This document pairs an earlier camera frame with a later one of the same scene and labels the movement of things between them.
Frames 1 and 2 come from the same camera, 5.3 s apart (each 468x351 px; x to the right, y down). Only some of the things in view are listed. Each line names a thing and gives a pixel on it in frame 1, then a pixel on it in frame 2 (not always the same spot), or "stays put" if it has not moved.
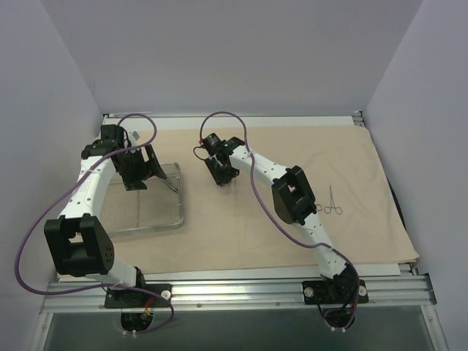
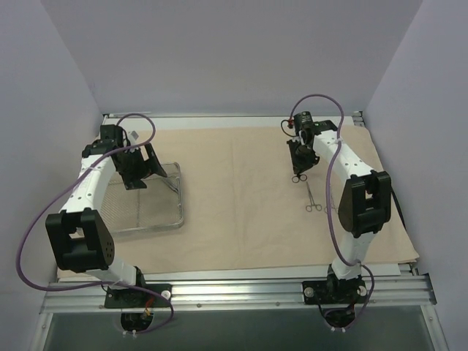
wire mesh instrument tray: [158, 207] stays put
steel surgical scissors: [338, 210] stays put
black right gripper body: [221, 173] → [303, 161]
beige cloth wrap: [235, 224] stays put
